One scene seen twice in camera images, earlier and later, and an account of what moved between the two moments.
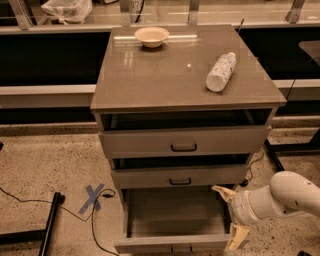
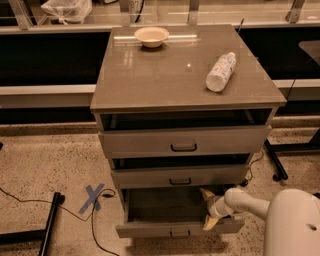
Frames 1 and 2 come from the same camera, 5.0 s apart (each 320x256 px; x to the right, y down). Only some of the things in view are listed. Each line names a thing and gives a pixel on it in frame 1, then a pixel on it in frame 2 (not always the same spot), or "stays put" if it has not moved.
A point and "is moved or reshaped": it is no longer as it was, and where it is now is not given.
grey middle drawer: [159, 176] stays put
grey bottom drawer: [175, 220] is moved or reshaped
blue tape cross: [93, 198] stays put
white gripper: [240, 207] to [213, 207]
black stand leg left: [37, 235] stays put
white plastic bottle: [221, 72] stays put
